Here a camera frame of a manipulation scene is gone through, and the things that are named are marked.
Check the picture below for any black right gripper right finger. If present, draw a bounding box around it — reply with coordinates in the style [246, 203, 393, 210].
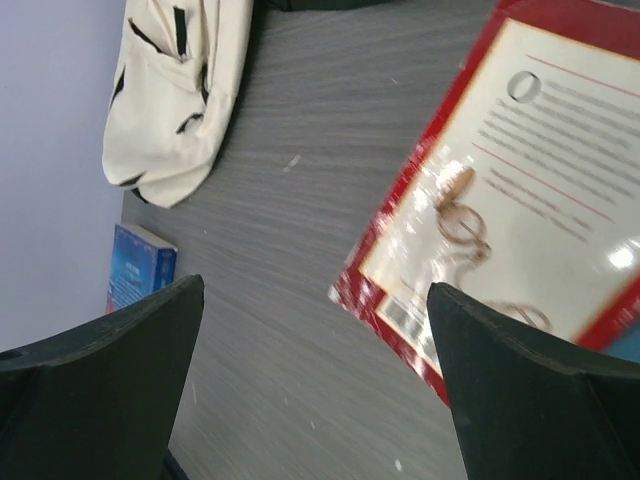
[426, 283, 639, 479]

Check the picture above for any cream canvas backpack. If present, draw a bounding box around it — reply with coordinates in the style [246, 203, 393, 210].
[102, 0, 253, 208]

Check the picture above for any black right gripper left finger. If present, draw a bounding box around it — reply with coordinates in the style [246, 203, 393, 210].
[1, 275, 204, 480]

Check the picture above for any blue sunset cover book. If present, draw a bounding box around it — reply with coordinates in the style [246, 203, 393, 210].
[106, 224, 178, 313]

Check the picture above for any red bordered book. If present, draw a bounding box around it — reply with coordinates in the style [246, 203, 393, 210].
[329, 1, 639, 396]

